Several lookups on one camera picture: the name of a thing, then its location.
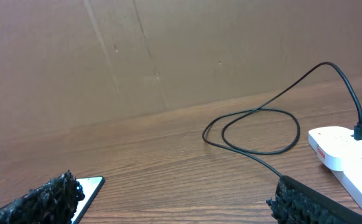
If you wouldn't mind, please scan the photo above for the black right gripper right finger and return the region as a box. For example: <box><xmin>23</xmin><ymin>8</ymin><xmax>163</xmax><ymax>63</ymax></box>
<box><xmin>266</xmin><ymin>175</ymin><xmax>362</xmax><ymax>224</ymax></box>

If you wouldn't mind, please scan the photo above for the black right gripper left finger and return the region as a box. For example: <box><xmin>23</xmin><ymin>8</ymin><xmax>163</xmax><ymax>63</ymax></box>
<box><xmin>0</xmin><ymin>171</ymin><xmax>85</xmax><ymax>224</ymax></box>

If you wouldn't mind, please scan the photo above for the black USB-C charging cable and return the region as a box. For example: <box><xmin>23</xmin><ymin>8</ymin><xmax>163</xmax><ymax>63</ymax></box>
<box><xmin>202</xmin><ymin>61</ymin><xmax>362</xmax><ymax>177</ymax></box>

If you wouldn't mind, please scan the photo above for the white USB charger adapter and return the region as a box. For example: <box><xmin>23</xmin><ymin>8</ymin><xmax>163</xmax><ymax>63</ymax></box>
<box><xmin>308</xmin><ymin>126</ymin><xmax>362</xmax><ymax>172</ymax></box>

